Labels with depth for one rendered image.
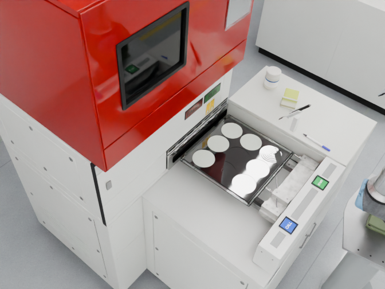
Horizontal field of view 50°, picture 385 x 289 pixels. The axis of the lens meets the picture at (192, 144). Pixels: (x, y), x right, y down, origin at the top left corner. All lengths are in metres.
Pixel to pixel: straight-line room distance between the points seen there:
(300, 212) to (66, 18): 1.12
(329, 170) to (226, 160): 0.44
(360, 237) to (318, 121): 0.54
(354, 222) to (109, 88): 1.21
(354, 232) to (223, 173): 0.60
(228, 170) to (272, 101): 0.44
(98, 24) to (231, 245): 1.04
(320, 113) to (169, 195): 0.82
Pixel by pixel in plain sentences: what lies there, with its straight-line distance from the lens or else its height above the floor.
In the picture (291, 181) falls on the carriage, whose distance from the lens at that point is 1.87.
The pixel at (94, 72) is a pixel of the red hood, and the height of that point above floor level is 1.64.
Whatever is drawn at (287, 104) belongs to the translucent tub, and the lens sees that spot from 2.02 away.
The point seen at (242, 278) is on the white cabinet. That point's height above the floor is 0.77.
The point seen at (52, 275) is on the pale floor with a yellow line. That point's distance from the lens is 2.62.
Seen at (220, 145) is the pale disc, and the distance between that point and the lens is 1.90.
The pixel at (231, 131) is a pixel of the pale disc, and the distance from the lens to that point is 1.96.
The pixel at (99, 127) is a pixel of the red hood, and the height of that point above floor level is 1.44.
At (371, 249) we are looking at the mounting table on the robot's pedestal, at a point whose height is 0.82.
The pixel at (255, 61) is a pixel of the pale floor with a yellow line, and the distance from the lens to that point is 3.88.
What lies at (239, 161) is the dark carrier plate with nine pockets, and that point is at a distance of 1.85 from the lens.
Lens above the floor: 2.33
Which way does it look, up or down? 49 degrees down
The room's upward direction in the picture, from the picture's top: 5 degrees clockwise
